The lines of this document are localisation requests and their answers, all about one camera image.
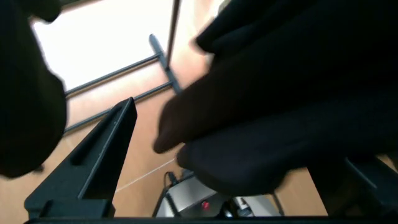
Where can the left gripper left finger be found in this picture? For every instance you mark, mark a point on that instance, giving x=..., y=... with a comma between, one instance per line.
x=99, y=180

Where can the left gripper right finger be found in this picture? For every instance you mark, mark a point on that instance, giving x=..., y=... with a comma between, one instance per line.
x=367, y=186

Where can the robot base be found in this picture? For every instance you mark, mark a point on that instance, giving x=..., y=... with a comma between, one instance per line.
x=192, y=196

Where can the black clothes rack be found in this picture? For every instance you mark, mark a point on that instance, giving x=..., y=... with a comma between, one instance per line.
x=161, y=53

